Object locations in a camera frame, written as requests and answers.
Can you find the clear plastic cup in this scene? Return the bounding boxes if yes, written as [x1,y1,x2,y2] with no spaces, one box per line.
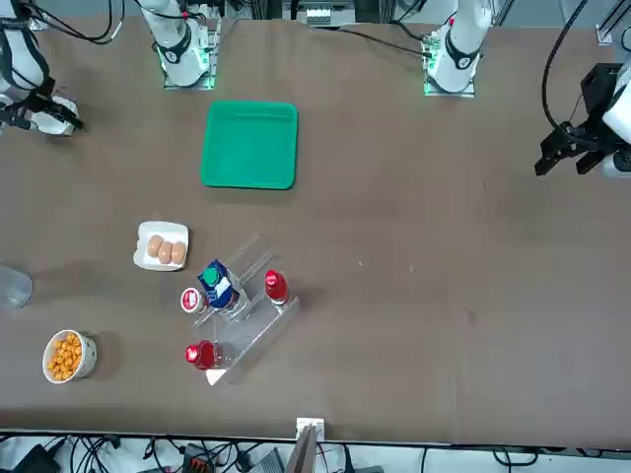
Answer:
[0,263,35,309]

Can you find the green plastic tray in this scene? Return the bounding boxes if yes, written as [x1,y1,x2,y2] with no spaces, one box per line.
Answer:
[198,100,301,191]

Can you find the blue carton with green cap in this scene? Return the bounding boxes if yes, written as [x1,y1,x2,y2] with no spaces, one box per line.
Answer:
[196,259,242,311]

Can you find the white egg box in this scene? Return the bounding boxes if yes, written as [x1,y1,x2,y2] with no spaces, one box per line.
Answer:
[131,220,191,272]

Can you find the white cup with red lid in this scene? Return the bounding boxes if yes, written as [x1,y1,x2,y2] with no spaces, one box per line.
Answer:
[179,287,206,315]

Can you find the red drink bottle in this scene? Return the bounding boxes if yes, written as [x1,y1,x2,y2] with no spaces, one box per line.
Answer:
[263,268,290,307]
[183,339,225,372]

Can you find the white snack cup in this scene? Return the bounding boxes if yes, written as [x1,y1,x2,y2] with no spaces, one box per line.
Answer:
[41,328,99,385]

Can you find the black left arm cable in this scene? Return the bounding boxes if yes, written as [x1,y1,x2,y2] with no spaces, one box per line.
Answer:
[540,0,591,132]

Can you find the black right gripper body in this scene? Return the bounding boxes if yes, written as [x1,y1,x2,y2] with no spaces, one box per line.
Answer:
[21,78,57,107]

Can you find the black and red device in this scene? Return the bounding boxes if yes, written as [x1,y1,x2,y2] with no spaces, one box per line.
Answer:
[179,445,212,473]

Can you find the grey power adapter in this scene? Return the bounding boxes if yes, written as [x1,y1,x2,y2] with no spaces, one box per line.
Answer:
[257,446,287,473]

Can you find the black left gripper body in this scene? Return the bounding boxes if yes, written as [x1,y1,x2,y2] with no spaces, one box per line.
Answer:
[581,63,625,120]

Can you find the orange snack pieces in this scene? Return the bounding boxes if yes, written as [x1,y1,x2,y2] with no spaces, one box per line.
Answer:
[46,333,83,379]

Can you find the clear acrylic stepped shelf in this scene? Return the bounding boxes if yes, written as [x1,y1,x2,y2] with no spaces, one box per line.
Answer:
[191,234,302,386]

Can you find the thin black table cable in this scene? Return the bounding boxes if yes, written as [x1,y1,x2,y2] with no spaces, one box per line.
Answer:
[333,22,431,54]

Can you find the grey metal post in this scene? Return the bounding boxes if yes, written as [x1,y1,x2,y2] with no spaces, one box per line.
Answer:
[284,425,319,473]

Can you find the black device box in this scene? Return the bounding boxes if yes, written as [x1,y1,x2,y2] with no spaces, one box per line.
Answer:
[10,442,61,473]

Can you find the white table edge bracket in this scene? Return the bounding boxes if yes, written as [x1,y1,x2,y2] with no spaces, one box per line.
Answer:
[295,417,327,440]

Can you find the aluminium frame bracket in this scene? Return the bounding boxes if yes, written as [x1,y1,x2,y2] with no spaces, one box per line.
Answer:
[595,0,631,46]

